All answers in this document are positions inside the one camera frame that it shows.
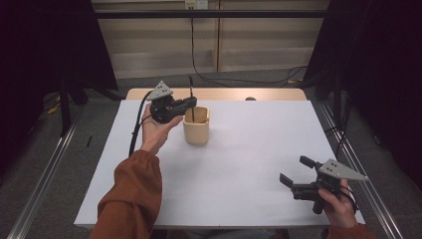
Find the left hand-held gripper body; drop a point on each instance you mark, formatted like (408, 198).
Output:
(164, 109)

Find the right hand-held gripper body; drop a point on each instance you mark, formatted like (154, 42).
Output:
(328, 184)

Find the thin black brush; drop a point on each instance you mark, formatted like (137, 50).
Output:
(191, 89)

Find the black pencil with orange end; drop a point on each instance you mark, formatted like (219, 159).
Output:
(206, 117)

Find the square wooden pen holder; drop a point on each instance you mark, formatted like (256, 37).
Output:
(196, 132)

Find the person's left hand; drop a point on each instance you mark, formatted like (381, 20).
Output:
(156, 134)

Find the person's right hand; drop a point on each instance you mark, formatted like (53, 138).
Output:
(340, 212)

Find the white table cover board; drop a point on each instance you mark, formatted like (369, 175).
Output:
(232, 186)

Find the small dark knob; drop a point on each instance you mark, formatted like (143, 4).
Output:
(250, 98)

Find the black curtain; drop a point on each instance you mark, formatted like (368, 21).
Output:
(40, 49)
(381, 66)

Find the aluminium floor rail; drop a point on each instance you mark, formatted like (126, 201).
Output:
(345, 146)
(43, 179)

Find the black stand post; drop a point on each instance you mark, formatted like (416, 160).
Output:
(64, 109)
(337, 99)

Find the white wall socket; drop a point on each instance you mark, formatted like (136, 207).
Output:
(196, 4)

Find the black horizontal frame bar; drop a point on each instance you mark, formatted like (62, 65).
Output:
(232, 14)

